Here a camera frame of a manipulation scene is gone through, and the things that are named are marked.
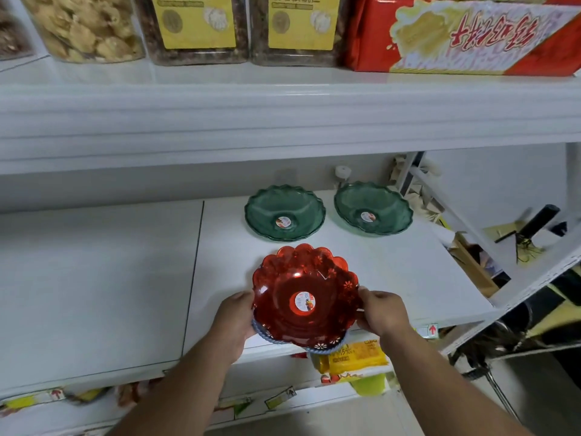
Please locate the person's right hand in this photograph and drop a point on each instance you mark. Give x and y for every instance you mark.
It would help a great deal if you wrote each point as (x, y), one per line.
(386, 313)

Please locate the person's left hand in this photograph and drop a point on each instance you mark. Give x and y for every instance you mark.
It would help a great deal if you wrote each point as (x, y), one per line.
(231, 322)

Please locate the person's left thumb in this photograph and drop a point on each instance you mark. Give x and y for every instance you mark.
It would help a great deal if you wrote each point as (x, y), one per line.
(246, 296)

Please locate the person's right thumb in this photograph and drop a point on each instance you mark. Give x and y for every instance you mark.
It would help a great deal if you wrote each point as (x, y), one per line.
(366, 296)

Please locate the blue plastic flower-edged bowl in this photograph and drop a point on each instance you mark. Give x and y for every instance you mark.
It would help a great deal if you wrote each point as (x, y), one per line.
(268, 335)

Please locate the red plastic flower-edged bowl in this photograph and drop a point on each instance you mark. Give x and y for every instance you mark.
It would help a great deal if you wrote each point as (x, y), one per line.
(304, 297)

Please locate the person's right forearm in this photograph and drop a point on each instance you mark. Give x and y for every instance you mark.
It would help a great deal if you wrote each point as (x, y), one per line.
(445, 390)

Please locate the person's left forearm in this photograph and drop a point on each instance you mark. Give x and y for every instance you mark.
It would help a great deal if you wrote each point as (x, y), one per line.
(181, 390)

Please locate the yellow snack packet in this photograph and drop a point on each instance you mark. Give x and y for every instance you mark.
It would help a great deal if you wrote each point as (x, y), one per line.
(356, 356)

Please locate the white price tag red arrow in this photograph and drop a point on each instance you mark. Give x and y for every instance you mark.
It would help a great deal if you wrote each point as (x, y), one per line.
(428, 331)
(51, 395)

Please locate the green packet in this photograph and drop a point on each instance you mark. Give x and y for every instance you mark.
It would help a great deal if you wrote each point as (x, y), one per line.
(370, 385)

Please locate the green plastic flower-edged bowl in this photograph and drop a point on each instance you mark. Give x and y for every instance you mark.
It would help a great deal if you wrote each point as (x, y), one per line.
(285, 213)
(373, 208)

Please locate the yellow and white price tag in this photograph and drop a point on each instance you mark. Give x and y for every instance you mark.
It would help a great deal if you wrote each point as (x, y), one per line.
(280, 397)

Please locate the wooden box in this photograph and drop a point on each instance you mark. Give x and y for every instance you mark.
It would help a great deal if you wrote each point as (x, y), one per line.
(472, 267)

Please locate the small white plastic hook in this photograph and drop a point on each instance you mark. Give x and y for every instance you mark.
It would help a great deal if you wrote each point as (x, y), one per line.
(342, 172)

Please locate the white shelf unit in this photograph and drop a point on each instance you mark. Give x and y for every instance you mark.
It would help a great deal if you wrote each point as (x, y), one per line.
(136, 117)

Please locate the clear jar with yellow label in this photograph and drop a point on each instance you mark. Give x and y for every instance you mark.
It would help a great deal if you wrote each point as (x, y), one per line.
(195, 27)
(299, 27)

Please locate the red and white biscuit box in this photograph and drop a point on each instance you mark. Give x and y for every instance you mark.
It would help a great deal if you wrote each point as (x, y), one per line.
(463, 36)

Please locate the clear jar of pale snacks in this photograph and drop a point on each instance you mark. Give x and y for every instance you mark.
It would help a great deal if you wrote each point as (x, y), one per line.
(84, 27)

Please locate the clear jar of brown snacks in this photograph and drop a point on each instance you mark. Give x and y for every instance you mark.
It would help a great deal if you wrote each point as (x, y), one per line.
(11, 36)

